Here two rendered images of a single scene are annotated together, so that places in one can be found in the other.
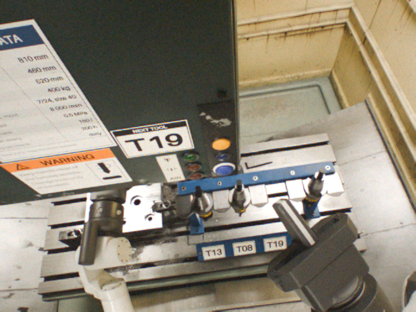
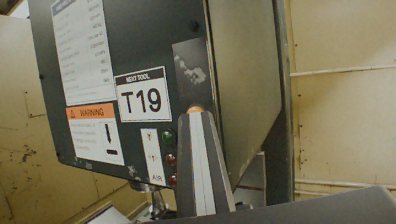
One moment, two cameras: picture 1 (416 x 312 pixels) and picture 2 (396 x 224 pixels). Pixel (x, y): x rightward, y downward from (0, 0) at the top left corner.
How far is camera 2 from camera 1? 38 cm
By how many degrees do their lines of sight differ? 55
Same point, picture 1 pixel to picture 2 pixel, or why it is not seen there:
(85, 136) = (101, 82)
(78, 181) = (94, 147)
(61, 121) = (93, 61)
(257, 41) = not seen: hidden behind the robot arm
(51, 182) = (82, 143)
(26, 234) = not seen: outside the picture
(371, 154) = not seen: outside the picture
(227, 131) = (203, 93)
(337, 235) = (319, 209)
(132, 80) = (130, 12)
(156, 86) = (144, 18)
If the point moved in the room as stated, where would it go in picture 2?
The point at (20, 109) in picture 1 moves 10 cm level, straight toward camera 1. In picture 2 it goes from (80, 47) to (50, 31)
